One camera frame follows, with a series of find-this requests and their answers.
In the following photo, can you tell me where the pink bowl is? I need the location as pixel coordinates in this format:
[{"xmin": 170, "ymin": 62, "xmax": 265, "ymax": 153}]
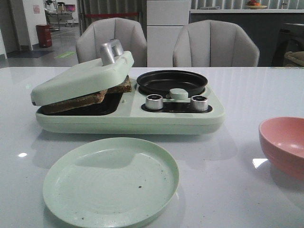
[{"xmin": 258, "ymin": 117, "xmax": 304, "ymax": 180}]

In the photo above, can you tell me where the white cabinet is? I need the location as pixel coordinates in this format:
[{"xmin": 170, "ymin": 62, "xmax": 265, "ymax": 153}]
[{"xmin": 147, "ymin": 0, "xmax": 191, "ymax": 67}]

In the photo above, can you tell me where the mint green round plate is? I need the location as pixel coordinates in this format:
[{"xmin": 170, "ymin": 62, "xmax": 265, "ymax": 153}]
[{"xmin": 43, "ymin": 137, "xmax": 179, "ymax": 228}]

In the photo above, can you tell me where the left beige upholstered chair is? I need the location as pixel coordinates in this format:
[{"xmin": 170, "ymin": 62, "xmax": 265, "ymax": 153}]
[{"xmin": 76, "ymin": 18, "xmax": 147, "ymax": 67}]

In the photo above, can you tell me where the mint green breakfast maker base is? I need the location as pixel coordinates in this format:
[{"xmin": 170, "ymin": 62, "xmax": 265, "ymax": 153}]
[{"xmin": 36, "ymin": 78, "xmax": 225, "ymax": 135}]

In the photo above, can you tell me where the fruit bowl on counter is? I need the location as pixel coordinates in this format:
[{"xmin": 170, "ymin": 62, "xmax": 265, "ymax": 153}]
[{"xmin": 245, "ymin": 0, "xmax": 267, "ymax": 10}]

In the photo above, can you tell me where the bread slice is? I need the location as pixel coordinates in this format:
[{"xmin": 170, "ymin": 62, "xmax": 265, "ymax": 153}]
[
  {"xmin": 41, "ymin": 89, "xmax": 107, "ymax": 114},
  {"xmin": 107, "ymin": 76, "xmax": 132, "ymax": 94}
]

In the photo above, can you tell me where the dark washing machine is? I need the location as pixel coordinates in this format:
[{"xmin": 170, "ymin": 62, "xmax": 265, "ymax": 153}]
[{"xmin": 272, "ymin": 23, "xmax": 304, "ymax": 67}]

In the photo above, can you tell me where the red trash bin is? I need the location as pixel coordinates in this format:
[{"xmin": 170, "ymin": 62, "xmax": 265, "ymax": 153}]
[{"xmin": 36, "ymin": 24, "xmax": 52, "ymax": 48}]

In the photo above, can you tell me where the black round frying pan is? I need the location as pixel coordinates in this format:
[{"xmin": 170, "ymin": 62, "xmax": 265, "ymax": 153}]
[{"xmin": 137, "ymin": 70, "xmax": 208, "ymax": 98}]

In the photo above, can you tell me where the silver control knob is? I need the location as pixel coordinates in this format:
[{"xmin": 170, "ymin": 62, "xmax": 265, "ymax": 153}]
[
  {"xmin": 190, "ymin": 95, "xmax": 209, "ymax": 112},
  {"xmin": 145, "ymin": 94, "xmax": 163, "ymax": 110}
]

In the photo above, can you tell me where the beige upholstered chair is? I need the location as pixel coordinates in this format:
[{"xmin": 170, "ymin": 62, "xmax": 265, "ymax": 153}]
[
  {"xmin": 76, "ymin": 18, "xmax": 147, "ymax": 67},
  {"xmin": 172, "ymin": 20, "xmax": 260, "ymax": 67}
]

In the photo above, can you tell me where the left silver control knob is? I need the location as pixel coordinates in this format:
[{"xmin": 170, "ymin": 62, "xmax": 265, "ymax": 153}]
[{"xmin": 145, "ymin": 94, "xmax": 163, "ymax": 110}]

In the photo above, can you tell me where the right beige upholstered chair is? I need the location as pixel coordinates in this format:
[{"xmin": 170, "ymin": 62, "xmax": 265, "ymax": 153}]
[{"xmin": 172, "ymin": 20, "xmax": 260, "ymax": 67}]

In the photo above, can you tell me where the mint green sandwich maker lid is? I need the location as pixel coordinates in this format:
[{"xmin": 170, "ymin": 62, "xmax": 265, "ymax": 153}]
[{"xmin": 31, "ymin": 51, "xmax": 134, "ymax": 106}]

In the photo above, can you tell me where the right silver control knob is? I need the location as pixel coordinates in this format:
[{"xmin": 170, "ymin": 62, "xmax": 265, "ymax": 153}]
[{"xmin": 190, "ymin": 95, "xmax": 209, "ymax": 112}]

